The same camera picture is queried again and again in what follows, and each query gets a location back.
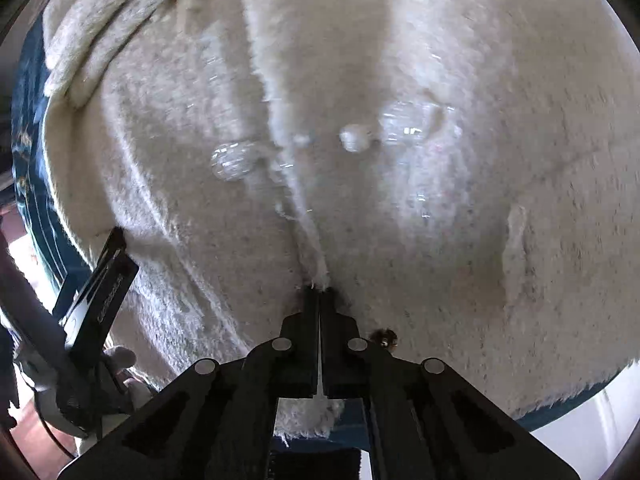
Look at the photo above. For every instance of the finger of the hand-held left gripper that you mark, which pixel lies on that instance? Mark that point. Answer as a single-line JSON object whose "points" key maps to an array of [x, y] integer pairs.
{"points": [[111, 242]]}

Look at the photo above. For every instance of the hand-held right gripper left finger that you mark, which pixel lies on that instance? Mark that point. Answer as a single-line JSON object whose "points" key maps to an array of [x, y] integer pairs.
{"points": [[310, 305]]}

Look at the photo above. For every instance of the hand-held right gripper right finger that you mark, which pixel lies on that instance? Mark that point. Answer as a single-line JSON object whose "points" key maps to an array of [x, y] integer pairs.
{"points": [[327, 305]]}

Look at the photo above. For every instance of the white fluffy towel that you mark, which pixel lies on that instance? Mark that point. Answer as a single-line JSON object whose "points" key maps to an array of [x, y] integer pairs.
{"points": [[380, 170]]}

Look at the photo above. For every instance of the person's left hand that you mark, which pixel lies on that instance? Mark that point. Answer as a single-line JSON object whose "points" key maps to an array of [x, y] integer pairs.
{"points": [[121, 357]]}

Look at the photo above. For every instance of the blue patterned blanket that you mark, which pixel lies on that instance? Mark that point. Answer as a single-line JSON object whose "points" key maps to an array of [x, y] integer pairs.
{"points": [[35, 185]]}

